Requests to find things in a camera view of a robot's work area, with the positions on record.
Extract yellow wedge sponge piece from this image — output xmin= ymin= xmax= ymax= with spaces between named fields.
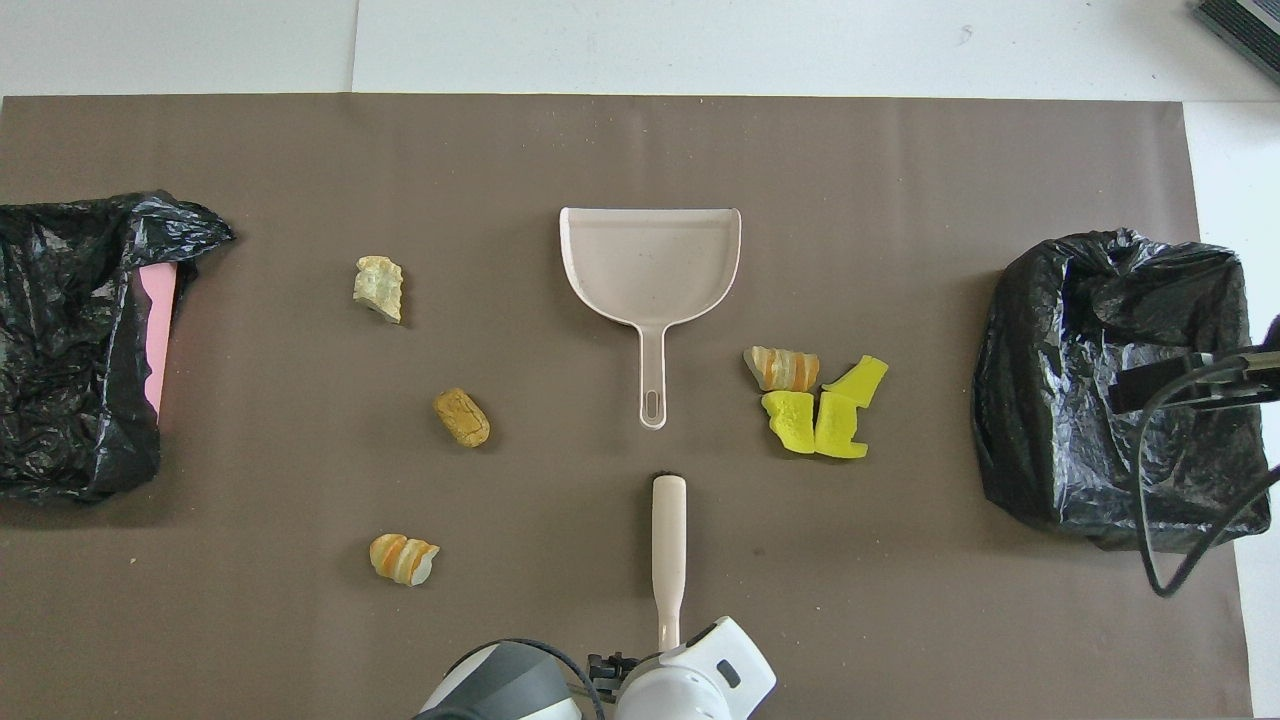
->
xmin=822 ymin=355 xmax=889 ymax=409

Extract loose black trash bag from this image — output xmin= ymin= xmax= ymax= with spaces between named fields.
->
xmin=0 ymin=190 xmax=237 ymax=504

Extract brown bread roll toy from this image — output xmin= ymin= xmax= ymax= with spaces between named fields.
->
xmin=433 ymin=387 xmax=492 ymax=449

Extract beige plastic dustpan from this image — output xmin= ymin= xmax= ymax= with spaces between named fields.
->
xmin=559 ymin=207 xmax=743 ymax=431

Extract dark ribbed panel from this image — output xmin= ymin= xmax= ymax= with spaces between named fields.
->
xmin=1190 ymin=0 xmax=1280 ymax=86

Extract bin lined with black bag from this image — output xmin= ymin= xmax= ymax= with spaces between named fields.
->
xmin=972 ymin=229 xmax=1273 ymax=554

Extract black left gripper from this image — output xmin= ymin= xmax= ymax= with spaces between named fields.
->
xmin=588 ymin=652 xmax=641 ymax=691

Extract striped croissant toy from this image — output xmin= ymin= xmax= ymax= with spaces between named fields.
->
xmin=369 ymin=533 xmax=441 ymax=588
xmin=743 ymin=346 xmax=821 ymax=393

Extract brown paper table mat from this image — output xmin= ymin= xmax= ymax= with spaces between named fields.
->
xmin=0 ymin=94 xmax=1256 ymax=720

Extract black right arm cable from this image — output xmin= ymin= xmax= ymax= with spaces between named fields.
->
xmin=1105 ymin=345 xmax=1280 ymax=599

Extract beige hand brush black bristles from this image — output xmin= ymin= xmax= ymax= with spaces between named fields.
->
xmin=650 ymin=472 xmax=689 ymax=653

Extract pale flaky bread toy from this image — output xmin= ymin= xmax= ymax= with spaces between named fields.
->
xmin=353 ymin=256 xmax=405 ymax=325

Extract pink plastic bin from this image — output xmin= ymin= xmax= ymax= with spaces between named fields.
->
xmin=137 ymin=262 xmax=179 ymax=416

